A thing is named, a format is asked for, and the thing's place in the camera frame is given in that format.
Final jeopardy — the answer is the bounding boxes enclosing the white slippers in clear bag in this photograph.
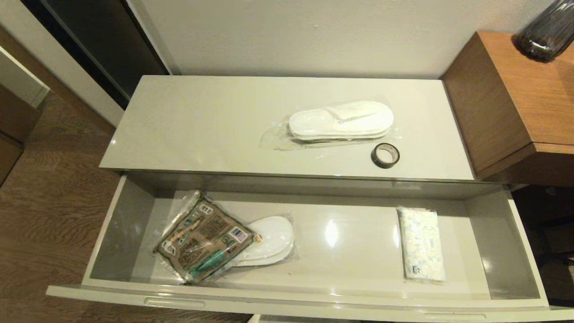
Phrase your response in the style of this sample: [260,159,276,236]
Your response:
[261,100,400,151]
[224,215,296,268]

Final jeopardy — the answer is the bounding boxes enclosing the dark glass vase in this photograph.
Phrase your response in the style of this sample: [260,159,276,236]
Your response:
[513,0,574,62]

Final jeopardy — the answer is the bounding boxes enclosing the silver and black robot base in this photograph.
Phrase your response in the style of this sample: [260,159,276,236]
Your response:
[248,314,359,323]

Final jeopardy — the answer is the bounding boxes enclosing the black tape roll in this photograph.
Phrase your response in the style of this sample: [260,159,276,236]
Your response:
[371,143,400,169]

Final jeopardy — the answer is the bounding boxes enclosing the brown grain package green print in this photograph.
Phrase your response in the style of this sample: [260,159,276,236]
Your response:
[153,191,263,284]

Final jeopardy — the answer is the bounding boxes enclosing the white door frame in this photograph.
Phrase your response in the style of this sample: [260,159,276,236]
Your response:
[0,0,126,128]

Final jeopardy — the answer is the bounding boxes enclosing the brown wooden side cabinet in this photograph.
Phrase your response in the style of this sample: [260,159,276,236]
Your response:
[443,31,574,188]

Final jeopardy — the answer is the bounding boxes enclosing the white patterned tissue pack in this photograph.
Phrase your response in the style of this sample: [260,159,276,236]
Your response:
[397,206,447,282]

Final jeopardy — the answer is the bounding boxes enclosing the glossy white drawer cabinet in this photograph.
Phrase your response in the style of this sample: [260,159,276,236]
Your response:
[100,75,516,200]

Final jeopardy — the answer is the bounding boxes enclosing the brown and white furniture piece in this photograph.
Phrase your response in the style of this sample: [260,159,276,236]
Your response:
[0,45,50,184]

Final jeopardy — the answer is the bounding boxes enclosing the dark door panel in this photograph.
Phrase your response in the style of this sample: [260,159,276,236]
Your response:
[20,0,171,110]

